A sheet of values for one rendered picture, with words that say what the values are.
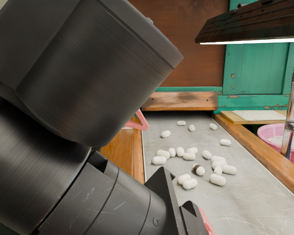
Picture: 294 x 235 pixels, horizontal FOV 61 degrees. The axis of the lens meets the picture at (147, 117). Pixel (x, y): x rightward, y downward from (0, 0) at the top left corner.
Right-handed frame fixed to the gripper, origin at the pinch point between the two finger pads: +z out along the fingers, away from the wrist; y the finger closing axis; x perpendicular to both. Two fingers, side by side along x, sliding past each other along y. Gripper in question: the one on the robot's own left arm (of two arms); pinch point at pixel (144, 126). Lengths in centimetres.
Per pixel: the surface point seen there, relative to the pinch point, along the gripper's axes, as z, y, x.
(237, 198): 21.5, -10.8, -2.3
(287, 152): 34.1, 4.2, -16.6
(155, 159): 8.7, 4.4, 5.9
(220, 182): 19.1, -6.5, -1.8
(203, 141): 22.8, 20.7, -3.4
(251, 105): 40, 45, -25
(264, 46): 27, 46, -44
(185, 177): 13.1, -5.0, 2.4
